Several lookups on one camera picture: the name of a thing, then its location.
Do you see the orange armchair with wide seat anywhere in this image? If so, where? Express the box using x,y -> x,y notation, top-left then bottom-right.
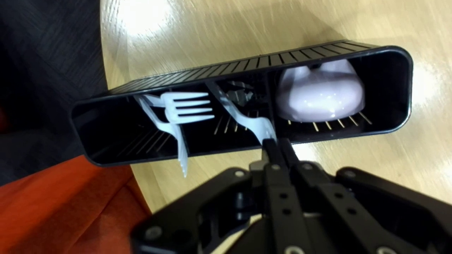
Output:
0,106 -> 153,254

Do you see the white crumpled napkin lump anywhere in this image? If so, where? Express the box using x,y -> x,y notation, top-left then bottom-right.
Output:
274,58 -> 368,121

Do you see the black slotted cutlery box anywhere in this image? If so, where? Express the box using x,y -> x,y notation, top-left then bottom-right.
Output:
70,40 -> 416,169

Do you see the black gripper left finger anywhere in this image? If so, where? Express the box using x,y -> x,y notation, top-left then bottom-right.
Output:
130,138 -> 312,254

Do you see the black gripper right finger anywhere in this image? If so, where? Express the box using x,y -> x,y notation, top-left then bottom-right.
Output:
280,138 -> 452,254

